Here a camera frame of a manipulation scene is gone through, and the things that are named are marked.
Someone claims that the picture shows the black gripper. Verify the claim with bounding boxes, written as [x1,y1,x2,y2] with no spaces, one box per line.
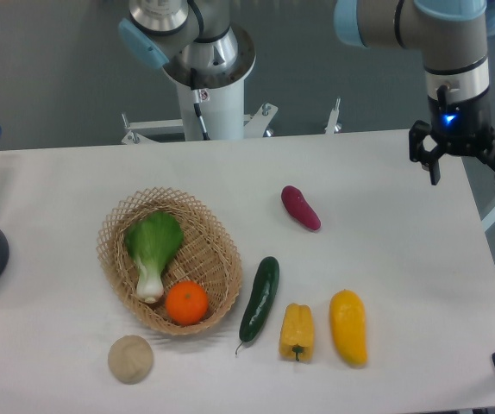
[409,86,495,188]

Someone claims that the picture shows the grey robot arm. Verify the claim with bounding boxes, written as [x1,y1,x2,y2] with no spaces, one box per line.
[118,1,495,184]

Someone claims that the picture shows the yellow mango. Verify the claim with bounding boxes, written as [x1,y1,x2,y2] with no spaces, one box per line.
[329,290,368,367]

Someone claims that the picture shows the purple sweet potato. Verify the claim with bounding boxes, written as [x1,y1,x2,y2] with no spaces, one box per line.
[280,185,322,231]

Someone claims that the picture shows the yellow bell pepper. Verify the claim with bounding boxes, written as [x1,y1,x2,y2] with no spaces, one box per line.
[279,303,315,362]

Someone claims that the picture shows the dark green cucumber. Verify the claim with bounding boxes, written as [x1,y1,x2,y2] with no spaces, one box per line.
[235,256,280,354]

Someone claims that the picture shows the woven wicker basket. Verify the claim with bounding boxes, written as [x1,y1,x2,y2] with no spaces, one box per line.
[97,187,242,336]

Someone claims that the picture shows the orange fruit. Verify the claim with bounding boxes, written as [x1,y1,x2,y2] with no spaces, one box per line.
[165,280,209,326]

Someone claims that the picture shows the green bok choy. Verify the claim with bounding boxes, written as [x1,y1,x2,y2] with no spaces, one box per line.
[124,210,184,304]

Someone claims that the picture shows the beige steamed bun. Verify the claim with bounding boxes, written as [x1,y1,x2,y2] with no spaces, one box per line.
[107,335,154,385]

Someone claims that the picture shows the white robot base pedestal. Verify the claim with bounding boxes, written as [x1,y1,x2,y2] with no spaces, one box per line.
[118,20,279,141]

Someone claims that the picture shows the black cable on pedestal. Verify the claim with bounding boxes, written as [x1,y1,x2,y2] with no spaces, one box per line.
[189,67,211,141]

